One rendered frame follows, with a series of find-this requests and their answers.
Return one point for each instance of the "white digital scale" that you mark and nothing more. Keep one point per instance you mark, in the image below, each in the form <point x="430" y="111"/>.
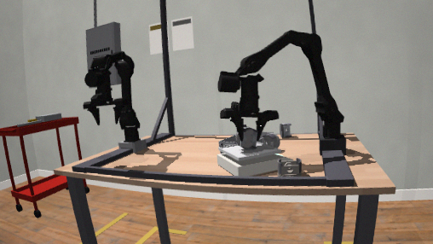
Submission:
<point x="241" y="162"/>

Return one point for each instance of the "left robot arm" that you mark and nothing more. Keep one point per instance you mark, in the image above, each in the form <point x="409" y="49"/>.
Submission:
<point x="311" y="46"/>

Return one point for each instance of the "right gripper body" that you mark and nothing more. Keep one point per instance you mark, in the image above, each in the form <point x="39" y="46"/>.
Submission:
<point x="117" y="102"/>

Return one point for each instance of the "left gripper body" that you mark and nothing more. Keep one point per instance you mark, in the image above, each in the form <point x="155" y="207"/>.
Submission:
<point x="249" y="106"/>

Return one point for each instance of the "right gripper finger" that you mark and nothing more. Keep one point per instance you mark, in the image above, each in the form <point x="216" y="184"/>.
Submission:
<point x="117" y="112"/>
<point x="96" y="114"/>

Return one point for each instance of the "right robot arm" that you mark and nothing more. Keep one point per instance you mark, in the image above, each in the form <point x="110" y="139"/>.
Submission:
<point x="95" y="77"/>

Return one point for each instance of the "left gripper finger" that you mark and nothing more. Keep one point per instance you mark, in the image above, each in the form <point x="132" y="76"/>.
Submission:
<point x="260" y="125"/>
<point x="239" y="123"/>

